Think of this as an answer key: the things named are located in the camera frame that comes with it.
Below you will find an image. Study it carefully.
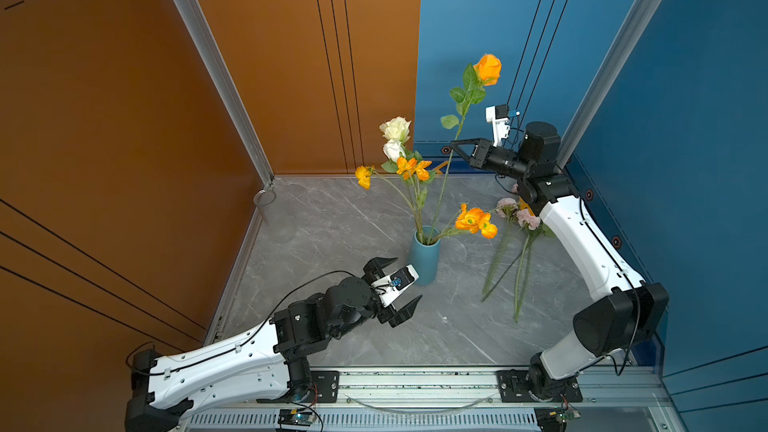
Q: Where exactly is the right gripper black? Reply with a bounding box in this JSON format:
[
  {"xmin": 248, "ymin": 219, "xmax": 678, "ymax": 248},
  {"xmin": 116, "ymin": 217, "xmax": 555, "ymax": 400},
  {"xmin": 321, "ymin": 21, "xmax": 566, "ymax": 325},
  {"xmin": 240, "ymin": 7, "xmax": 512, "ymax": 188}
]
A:
[{"xmin": 451, "ymin": 140, "xmax": 534, "ymax": 184}]

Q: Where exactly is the teal ceramic vase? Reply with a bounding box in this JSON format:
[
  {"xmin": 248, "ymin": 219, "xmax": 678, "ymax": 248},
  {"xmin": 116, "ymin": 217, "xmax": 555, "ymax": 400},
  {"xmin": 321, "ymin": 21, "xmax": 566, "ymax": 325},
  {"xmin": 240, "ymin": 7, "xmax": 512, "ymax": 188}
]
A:
[{"xmin": 408, "ymin": 226, "xmax": 440, "ymax": 286}]

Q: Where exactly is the orange rose flower stem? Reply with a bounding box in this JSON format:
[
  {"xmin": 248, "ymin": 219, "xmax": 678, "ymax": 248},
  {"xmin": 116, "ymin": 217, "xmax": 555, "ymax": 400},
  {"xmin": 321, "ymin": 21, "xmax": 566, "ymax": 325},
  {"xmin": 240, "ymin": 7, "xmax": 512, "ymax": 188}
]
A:
[{"xmin": 425, "ymin": 53, "xmax": 503, "ymax": 244}]

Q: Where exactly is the white cream rose stem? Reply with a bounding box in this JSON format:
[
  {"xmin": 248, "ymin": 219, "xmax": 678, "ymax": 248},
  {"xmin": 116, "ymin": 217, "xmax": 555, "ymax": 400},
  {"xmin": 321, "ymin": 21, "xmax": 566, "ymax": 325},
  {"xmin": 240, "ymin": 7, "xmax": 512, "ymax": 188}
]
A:
[{"xmin": 379, "ymin": 116, "xmax": 427, "ymax": 244}]

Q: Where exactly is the white rosebud flower stem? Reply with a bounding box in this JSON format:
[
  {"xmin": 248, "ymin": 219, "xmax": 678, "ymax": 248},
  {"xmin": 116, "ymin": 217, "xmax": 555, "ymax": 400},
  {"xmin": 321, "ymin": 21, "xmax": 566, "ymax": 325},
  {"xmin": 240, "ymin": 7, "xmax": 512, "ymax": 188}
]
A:
[{"xmin": 383, "ymin": 139, "xmax": 428, "ymax": 233}]

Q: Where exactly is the pink carnation flower stem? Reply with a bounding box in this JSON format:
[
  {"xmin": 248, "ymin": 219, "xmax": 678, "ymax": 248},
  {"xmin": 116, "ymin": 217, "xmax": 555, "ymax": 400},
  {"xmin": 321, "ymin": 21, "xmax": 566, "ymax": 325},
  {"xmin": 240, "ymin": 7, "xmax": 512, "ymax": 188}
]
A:
[{"xmin": 480, "ymin": 198, "xmax": 555, "ymax": 322}]

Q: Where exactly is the orange poppy flower stem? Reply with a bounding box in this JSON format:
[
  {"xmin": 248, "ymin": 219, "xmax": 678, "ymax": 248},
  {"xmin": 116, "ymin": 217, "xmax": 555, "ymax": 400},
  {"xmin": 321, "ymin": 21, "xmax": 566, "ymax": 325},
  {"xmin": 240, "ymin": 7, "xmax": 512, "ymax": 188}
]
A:
[{"xmin": 436, "ymin": 203, "xmax": 498, "ymax": 240}]

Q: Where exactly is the clear ribbed glass vase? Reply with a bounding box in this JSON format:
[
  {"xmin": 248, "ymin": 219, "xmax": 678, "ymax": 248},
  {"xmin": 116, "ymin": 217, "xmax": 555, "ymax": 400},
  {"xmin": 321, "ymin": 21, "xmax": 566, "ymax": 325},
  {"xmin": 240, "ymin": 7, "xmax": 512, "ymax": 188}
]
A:
[{"xmin": 254, "ymin": 189, "xmax": 296, "ymax": 243}]

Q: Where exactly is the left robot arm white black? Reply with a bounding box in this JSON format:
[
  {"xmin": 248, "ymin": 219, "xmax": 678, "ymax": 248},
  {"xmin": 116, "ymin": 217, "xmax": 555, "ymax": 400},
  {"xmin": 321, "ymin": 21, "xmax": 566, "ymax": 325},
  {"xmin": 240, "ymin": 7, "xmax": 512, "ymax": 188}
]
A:
[{"xmin": 124, "ymin": 257, "xmax": 419, "ymax": 431}]

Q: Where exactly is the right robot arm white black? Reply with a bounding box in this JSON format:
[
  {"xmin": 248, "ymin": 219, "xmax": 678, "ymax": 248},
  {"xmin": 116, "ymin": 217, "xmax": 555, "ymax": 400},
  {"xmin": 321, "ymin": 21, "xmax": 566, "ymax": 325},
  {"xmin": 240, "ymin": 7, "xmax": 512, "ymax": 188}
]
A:
[{"xmin": 450, "ymin": 122, "xmax": 669, "ymax": 402}]

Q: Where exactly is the left green circuit board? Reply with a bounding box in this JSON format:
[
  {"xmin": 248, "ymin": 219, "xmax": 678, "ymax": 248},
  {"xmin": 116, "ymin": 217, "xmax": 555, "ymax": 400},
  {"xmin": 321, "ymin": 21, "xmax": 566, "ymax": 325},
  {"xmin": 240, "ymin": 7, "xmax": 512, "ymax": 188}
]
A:
[{"xmin": 276, "ymin": 408, "xmax": 320, "ymax": 432}]

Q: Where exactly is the right circuit board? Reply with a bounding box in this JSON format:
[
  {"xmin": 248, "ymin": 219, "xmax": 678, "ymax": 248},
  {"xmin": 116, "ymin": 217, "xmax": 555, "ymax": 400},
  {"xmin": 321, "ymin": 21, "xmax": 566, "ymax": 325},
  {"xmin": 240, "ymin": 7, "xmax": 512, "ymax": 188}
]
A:
[{"xmin": 534, "ymin": 408, "xmax": 581, "ymax": 432}]

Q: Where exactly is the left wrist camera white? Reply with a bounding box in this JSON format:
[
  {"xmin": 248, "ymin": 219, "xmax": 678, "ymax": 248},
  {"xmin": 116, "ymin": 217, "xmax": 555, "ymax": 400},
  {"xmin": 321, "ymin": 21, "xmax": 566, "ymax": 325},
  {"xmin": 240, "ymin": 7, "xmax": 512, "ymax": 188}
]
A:
[{"xmin": 371, "ymin": 265, "xmax": 419, "ymax": 307}]

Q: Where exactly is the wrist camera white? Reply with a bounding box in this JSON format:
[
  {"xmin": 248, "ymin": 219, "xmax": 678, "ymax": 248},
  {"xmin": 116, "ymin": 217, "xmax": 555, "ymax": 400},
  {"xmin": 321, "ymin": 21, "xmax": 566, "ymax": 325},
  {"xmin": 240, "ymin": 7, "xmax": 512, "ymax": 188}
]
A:
[
  {"xmin": 485, "ymin": 104, "xmax": 520, "ymax": 147},
  {"xmin": 371, "ymin": 265, "xmax": 419, "ymax": 307}
]

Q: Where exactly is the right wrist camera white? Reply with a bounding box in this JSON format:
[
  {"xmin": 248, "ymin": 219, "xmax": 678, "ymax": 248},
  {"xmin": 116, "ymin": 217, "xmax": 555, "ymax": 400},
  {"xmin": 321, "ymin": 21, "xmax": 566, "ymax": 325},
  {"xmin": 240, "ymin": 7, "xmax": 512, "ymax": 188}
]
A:
[{"xmin": 485, "ymin": 104, "xmax": 520, "ymax": 147}]

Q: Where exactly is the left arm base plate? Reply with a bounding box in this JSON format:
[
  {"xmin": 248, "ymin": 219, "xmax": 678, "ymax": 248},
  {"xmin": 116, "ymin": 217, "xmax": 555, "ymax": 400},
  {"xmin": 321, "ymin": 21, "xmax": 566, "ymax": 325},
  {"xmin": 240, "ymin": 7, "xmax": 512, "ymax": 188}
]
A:
[{"xmin": 257, "ymin": 369, "xmax": 340, "ymax": 405}]

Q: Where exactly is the aluminium front rail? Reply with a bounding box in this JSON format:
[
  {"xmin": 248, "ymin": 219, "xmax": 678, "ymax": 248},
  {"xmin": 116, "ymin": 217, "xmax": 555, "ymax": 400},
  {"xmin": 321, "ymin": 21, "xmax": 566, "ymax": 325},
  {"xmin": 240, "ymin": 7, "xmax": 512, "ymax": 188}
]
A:
[{"xmin": 173, "ymin": 364, "xmax": 685, "ymax": 432}]

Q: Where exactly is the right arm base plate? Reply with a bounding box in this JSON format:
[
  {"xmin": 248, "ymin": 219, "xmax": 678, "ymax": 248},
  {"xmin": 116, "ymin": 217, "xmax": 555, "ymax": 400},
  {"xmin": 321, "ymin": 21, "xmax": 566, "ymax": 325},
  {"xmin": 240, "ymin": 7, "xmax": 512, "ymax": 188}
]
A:
[{"xmin": 495, "ymin": 369, "xmax": 583, "ymax": 403}]

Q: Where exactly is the right aluminium corner post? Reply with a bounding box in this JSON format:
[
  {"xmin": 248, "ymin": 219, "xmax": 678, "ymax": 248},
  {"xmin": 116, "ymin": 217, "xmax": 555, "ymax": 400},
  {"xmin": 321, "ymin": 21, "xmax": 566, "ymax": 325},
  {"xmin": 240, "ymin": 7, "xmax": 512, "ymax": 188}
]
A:
[{"xmin": 557, "ymin": 0, "xmax": 663, "ymax": 167}]

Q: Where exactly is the aluminium corner post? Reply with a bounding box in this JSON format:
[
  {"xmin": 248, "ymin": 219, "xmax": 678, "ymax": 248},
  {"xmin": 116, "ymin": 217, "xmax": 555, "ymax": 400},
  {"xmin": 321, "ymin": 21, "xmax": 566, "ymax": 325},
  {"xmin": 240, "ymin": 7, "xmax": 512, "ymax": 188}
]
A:
[
  {"xmin": 557, "ymin": 0, "xmax": 663, "ymax": 167},
  {"xmin": 173, "ymin": 0, "xmax": 275, "ymax": 189}
]

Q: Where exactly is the left aluminium corner post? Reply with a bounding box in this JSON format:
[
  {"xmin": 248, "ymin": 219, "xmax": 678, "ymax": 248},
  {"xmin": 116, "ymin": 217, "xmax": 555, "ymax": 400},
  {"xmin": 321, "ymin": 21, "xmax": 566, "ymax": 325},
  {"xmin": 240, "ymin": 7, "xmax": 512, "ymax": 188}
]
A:
[{"xmin": 173, "ymin": 0, "xmax": 275, "ymax": 189}]

